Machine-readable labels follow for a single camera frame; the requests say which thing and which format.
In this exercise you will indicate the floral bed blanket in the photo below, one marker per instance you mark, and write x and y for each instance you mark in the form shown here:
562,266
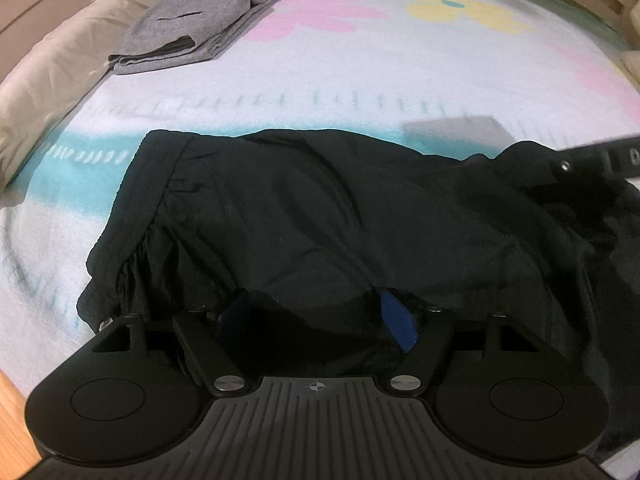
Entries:
447,77

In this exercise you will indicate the beige pillow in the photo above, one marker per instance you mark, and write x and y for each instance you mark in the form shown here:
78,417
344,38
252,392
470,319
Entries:
57,73

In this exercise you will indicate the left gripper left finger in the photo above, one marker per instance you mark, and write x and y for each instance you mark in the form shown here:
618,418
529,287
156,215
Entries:
134,390

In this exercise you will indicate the black pants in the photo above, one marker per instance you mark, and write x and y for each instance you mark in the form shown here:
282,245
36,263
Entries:
287,240

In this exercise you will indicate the folded grey garment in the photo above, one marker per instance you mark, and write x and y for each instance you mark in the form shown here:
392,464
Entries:
178,32

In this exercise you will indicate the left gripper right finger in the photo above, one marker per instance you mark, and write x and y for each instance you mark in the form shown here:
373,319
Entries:
492,386

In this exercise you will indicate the floral folded quilt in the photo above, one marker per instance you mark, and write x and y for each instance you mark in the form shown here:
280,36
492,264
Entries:
631,61

